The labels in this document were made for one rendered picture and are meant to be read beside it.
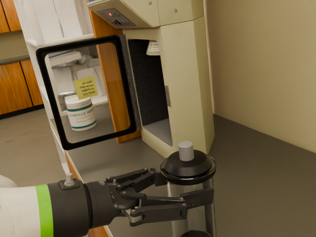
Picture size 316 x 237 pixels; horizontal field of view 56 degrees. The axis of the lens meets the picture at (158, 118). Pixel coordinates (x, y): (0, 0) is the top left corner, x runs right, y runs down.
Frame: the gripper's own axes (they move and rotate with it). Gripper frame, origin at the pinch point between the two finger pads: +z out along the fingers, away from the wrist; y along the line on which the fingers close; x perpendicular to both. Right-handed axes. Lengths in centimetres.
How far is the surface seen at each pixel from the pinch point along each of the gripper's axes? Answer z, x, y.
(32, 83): 19, 62, 534
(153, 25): 7.2, -31.7, 33.6
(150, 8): 6.0, -35.9, 33.6
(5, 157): -31, 125, 345
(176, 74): 15.9, -18.2, 33.4
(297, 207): 33.1, 11.0, -2.1
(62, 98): -12, -5, 66
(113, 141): 11, 17, 74
